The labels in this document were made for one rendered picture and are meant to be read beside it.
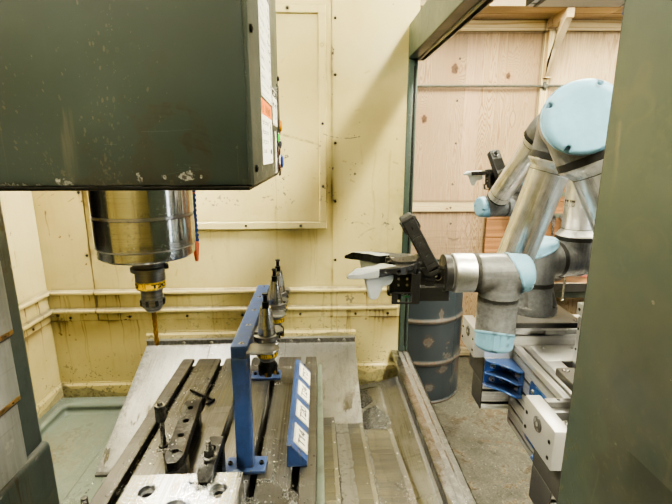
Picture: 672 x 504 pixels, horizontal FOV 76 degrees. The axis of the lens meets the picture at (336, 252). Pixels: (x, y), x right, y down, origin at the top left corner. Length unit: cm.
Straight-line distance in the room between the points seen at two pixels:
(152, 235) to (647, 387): 67
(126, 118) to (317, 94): 117
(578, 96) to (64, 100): 74
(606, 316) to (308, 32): 146
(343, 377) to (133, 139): 135
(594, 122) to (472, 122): 270
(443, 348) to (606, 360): 241
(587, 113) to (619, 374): 39
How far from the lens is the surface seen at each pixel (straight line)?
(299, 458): 118
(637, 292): 57
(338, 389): 177
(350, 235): 178
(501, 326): 88
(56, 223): 205
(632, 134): 59
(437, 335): 294
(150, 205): 72
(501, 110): 354
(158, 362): 197
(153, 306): 82
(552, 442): 103
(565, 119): 79
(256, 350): 102
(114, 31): 68
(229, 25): 65
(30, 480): 148
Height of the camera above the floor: 165
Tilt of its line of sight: 13 degrees down
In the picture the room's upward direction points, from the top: straight up
